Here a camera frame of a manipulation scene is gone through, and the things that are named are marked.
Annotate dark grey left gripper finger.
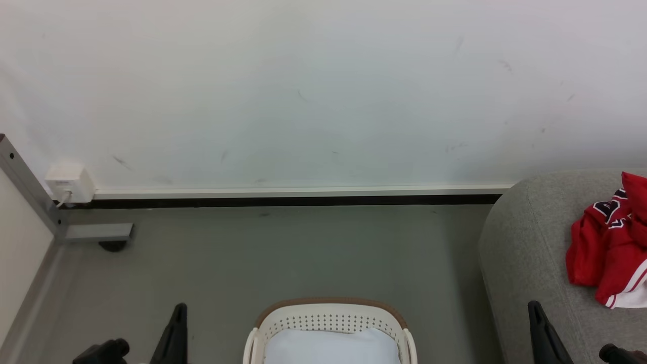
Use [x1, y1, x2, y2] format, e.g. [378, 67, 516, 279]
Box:
[150, 302, 189, 364]

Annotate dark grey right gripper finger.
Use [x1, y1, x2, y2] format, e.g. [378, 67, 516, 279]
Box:
[527, 300, 575, 364]

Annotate red basketball jersey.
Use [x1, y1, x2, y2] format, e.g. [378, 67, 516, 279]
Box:
[565, 188, 647, 310]

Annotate white perforated laundry basket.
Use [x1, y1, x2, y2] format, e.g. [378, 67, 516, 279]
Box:
[242, 298, 419, 364]

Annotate white cloth in basket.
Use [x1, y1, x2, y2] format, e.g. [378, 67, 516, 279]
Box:
[262, 327, 403, 364]

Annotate grey fabric sofa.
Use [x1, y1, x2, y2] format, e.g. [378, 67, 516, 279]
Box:
[477, 169, 647, 364]

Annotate grey metal frame foot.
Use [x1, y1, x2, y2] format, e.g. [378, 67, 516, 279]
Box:
[65, 223, 135, 243]

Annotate white wall socket box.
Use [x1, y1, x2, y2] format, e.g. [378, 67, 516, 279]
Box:
[44, 164, 97, 208]

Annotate white wall baseboard strip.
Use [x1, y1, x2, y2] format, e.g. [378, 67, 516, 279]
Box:
[93, 184, 514, 200]

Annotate grey metal partition frame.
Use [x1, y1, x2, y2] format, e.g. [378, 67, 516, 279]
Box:
[0, 133, 68, 244]

